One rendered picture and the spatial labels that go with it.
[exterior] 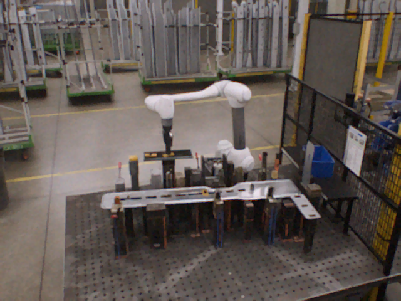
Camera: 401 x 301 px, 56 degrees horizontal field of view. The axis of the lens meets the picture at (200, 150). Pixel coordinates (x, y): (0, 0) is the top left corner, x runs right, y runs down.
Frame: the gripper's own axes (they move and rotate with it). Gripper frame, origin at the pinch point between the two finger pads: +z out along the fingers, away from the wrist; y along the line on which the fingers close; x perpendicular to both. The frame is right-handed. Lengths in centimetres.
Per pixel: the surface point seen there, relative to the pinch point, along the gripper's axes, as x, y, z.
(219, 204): 3, 62, 17
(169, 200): -19.1, 34.5, 20.0
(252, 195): 32, 61, 20
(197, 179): 10.0, 23.9, 17.1
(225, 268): -6, 81, 51
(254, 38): 584, -569, 18
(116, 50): 304, -869, 63
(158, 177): -16.9, 15.7, 11.7
